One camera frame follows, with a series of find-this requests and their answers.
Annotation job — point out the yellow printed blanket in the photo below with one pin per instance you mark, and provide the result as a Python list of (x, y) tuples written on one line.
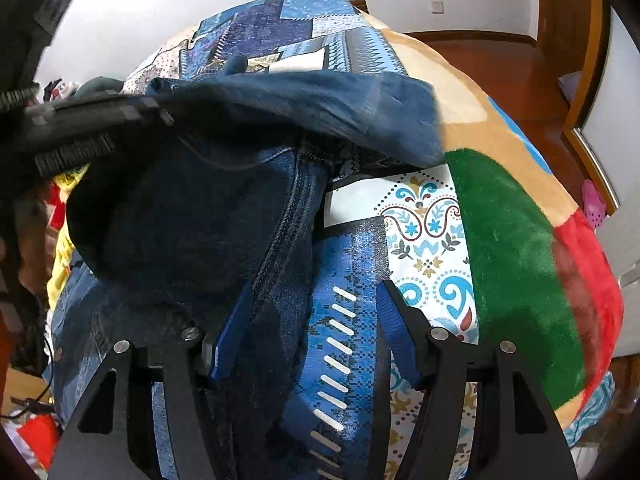
[(60, 255)]

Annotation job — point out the dark grey soft bag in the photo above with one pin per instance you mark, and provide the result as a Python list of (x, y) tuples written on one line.
[(100, 85)]

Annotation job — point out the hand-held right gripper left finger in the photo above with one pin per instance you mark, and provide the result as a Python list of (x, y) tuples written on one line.
[(235, 325)]

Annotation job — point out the blue denim jeans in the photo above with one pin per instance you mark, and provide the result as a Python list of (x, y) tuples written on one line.
[(225, 210)]

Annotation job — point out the pink slipper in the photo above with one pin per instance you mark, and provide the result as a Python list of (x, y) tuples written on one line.
[(594, 205)]

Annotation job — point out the tan green red plush blanket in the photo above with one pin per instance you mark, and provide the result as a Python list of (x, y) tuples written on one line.
[(510, 240)]

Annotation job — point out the white wall socket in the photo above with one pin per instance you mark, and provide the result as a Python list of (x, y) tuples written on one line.
[(437, 6)]

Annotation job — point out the wooden bed frame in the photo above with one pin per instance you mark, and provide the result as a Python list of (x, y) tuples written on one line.
[(360, 6)]

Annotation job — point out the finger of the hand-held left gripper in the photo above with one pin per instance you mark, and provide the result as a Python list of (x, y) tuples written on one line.
[(100, 110), (75, 155)]

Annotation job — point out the blue patchwork bed sheet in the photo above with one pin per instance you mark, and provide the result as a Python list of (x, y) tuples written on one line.
[(425, 240)]

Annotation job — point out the red box with white lid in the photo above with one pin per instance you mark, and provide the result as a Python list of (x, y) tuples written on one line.
[(37, 435)]

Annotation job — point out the wooden wardrobe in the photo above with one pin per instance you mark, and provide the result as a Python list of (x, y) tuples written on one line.
[(595, 60)]

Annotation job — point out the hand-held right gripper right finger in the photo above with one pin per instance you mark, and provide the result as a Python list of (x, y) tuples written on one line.
[(400, 332)]

